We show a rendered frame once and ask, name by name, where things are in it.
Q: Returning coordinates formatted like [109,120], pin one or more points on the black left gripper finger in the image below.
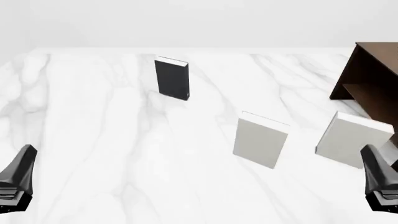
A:
[19,168]

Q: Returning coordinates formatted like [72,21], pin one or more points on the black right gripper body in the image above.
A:
[384,200]

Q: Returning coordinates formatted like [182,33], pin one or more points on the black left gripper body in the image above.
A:
[14,200]

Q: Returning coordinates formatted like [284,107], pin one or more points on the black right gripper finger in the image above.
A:
[377,171]

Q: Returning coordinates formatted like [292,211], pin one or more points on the thick grey upright book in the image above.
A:
[348,142]

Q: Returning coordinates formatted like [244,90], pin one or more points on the dark brown wooden shelf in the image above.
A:
[370,79]

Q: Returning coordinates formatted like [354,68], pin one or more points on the slim grey upright book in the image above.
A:
[259,142]

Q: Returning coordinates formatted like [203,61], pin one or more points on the black upright book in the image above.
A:
[172,78]

